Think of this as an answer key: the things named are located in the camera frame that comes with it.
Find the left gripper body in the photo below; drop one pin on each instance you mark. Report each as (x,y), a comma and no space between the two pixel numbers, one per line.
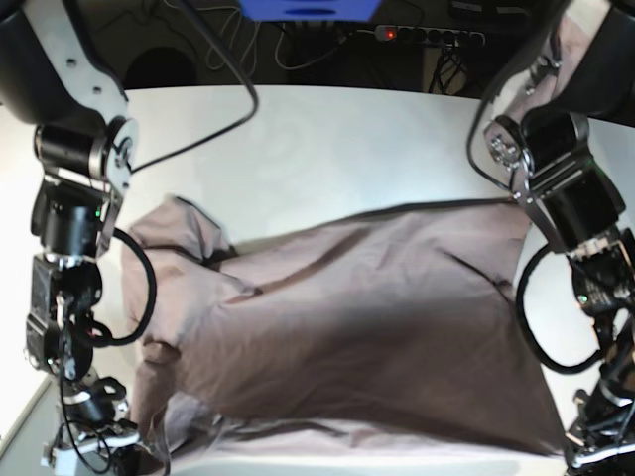
(601,438)

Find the white power strip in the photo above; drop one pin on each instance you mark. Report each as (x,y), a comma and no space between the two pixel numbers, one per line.
(428,37)

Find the blue plastic bin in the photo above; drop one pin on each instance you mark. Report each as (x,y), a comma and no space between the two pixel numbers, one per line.
(309,10)

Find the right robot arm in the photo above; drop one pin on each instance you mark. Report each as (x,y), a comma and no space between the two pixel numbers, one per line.
(85,141)

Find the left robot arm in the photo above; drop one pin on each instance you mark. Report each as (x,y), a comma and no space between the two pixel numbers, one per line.
(578,63)

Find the mauve t-shirt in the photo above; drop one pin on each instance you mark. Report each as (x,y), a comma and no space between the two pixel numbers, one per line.
(371,330)

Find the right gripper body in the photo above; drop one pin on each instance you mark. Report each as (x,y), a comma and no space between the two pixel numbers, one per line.
(93,437)

